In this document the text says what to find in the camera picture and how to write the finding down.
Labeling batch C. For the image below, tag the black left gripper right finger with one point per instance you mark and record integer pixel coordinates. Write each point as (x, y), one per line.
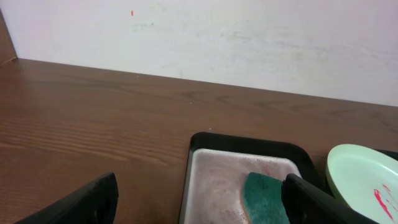
(305, 203)

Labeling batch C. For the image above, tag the green and yellow sponge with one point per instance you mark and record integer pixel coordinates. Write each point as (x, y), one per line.
(262, 200)

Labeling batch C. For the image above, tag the black rectangular water tray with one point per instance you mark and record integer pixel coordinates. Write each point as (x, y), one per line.
(218, 166)

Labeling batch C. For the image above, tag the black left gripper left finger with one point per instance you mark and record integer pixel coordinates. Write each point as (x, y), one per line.
(95, 202)

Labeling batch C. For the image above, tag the mint green plate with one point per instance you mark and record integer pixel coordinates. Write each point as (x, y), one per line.
(365, 180)

